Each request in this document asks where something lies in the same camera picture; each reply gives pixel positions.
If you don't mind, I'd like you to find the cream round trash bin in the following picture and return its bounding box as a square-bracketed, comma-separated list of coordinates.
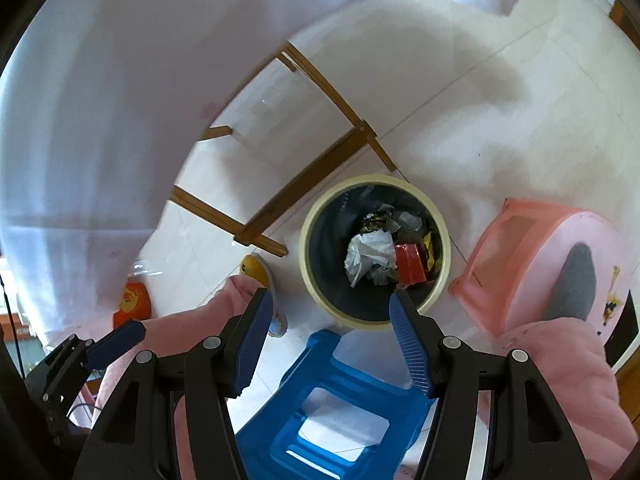
[299, 174, 452, 330]

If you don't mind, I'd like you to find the orange toy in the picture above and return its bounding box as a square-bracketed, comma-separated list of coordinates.
[113, 282, 152, 328]

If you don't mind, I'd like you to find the pink trouser leg right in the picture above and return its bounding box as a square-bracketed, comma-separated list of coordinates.
[492, 318, 638, 479]

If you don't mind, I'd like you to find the blue plastic stool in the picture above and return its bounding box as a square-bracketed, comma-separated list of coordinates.
[235, 330, 434, 479]

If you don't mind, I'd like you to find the yellow slipper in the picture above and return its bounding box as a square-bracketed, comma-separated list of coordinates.
[240, 252, 288, 338]

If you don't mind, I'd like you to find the grey sock foot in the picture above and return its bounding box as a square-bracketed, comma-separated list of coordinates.
[544, 243, 597, 321]

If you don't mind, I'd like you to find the pink plastic stool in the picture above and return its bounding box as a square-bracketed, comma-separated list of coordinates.
[449, 198, 631, 342]

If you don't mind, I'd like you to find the red box in bin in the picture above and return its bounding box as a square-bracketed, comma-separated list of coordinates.
[395, 244, 427, 287]

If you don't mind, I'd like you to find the white pink tablecloth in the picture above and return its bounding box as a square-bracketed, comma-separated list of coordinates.
[1, 0, 518, 341]

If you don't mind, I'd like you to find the white crumpled paper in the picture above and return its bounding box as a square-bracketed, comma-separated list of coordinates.
[344, 230, 397, 288]

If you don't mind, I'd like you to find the wooden table frame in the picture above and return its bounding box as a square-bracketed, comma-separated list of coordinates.
[168, 40, 409, 259]

